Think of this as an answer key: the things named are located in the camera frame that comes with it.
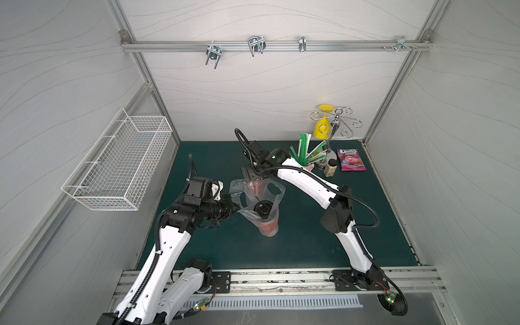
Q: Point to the metal spiral cup stand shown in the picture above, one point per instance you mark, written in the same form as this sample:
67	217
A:
340	120

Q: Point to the red paper cup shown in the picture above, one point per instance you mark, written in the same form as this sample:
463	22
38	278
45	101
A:
269	215
257	188

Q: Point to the metal bracket hook right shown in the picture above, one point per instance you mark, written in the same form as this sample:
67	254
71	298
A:
400	45

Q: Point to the small metal clip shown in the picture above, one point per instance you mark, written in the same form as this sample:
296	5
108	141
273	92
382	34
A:
302	44

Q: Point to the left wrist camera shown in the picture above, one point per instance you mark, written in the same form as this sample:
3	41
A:
216	190

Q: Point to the metal u-bolt hook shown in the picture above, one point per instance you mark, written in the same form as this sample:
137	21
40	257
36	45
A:
256	45
213	53

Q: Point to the small brown bottle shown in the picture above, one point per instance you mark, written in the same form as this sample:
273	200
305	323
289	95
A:
330	167

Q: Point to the green straws bundle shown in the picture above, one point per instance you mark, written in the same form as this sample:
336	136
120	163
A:
303	155

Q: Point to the metal u-bolt hook middle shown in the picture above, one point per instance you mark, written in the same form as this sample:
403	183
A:
256	45

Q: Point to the white wire basket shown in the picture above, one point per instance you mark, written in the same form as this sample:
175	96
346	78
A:
116	172

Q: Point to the white slotted cable duct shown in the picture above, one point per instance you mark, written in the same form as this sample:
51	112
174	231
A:
294	302

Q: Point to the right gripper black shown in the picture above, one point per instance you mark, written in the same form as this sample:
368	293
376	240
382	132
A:
250	174

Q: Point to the yellow hanging cup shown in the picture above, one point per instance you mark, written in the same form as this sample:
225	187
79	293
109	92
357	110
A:
322	126

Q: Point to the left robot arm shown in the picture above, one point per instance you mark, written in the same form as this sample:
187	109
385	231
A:
150	300

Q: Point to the metal u-bolt hook left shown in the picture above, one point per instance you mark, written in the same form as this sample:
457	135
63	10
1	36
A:
213	53

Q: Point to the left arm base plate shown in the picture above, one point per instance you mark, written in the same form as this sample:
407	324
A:
220	283

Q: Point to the horizontal aluminium rail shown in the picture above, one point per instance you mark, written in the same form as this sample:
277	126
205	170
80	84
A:
271	46

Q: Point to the clear plastic carrier bag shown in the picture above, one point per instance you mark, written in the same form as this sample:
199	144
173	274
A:
244	199

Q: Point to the pink snack packet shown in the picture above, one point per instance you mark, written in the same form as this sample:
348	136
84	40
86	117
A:
350	160

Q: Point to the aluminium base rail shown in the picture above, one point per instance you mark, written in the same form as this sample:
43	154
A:
315	281

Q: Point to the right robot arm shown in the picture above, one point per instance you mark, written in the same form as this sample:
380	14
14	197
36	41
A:
338	210

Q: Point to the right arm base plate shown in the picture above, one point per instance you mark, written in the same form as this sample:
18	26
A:
345	280

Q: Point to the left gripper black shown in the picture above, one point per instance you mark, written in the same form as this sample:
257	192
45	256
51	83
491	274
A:
227	207

